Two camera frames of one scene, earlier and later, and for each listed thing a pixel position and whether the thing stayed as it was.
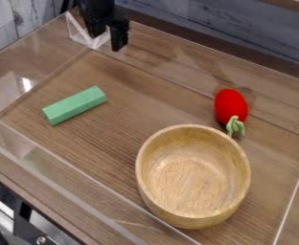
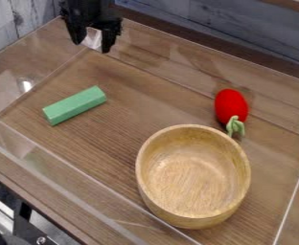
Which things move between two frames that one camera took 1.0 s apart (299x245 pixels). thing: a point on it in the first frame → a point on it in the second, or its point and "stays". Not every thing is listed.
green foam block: [73, 105] stays
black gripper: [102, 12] → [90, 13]
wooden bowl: [192, 175] stays
